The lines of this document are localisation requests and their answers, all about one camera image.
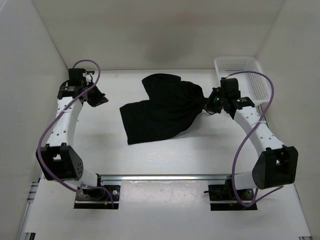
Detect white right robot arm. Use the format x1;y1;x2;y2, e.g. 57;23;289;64
205;87;299;200

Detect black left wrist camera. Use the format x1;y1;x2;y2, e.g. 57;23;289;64
68;68;95;88

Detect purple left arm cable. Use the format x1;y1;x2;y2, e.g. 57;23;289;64
36;59;115;209

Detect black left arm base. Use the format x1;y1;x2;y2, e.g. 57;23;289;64
73;184;121;210

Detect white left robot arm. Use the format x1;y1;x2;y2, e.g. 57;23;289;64
36;86;108;200

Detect white plastic mesh basket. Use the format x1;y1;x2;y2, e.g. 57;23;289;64
214;56;272;106

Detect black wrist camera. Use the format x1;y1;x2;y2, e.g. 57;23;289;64
220;78;241;99
68;68;95;88

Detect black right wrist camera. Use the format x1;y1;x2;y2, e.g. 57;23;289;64
220;78;241;99

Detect aluminium table edge rail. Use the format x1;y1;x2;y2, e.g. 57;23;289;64
101;174;229;181

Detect black shorts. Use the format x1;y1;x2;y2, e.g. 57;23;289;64
119;73;207;145

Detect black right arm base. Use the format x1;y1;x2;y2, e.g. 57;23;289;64
203;184;258;212

